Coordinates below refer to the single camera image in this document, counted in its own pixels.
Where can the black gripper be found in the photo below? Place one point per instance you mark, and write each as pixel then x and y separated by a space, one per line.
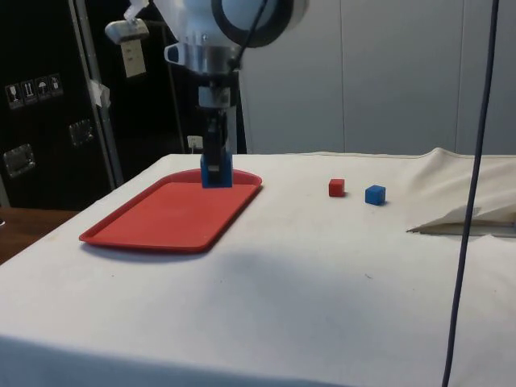
pixel 213 98

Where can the large blue block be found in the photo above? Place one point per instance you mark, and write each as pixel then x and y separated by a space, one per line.
pixel 205 183

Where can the red tray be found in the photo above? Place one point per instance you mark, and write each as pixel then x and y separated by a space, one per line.
pixel 169 217

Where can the small red cube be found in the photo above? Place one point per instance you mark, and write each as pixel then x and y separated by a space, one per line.
pixel 336 188

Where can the small blue cube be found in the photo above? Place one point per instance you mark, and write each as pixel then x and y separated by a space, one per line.
pixel 375 195

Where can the black cabinet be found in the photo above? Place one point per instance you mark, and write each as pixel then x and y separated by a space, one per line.
pixel 44 133

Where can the white wall socket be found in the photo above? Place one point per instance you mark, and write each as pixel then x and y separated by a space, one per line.
pixel 194 143

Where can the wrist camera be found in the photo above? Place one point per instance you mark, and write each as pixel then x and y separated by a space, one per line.
pixel 125 30

